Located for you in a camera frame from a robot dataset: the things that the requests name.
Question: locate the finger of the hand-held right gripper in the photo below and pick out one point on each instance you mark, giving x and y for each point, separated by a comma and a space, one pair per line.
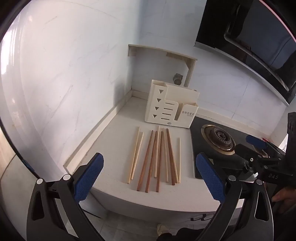
255, 141
242, 160

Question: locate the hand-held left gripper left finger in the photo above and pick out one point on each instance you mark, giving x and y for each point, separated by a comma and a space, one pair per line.
89, 178

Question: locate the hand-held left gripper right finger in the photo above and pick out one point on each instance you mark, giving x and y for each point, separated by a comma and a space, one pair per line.
211, 178

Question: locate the cream plastic utensil holder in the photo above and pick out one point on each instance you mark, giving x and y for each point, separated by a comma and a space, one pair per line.
157, 109

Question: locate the person's right hand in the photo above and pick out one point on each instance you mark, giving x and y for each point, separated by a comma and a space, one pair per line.
286, 199

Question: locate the black glass gas stove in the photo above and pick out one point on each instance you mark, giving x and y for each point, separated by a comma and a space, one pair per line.
198, 148

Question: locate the brass gas burner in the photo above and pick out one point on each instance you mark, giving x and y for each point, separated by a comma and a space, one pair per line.
218, 136

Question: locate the person's dark clothing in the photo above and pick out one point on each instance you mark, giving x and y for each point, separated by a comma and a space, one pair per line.
182, 235

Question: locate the white shoe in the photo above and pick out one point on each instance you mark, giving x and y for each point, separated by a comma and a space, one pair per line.
163, 229

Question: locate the grey pipe valve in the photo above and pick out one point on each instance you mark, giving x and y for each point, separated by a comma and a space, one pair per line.
178, 79

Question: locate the black range hood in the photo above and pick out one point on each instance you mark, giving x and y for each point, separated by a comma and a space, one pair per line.
254, 34

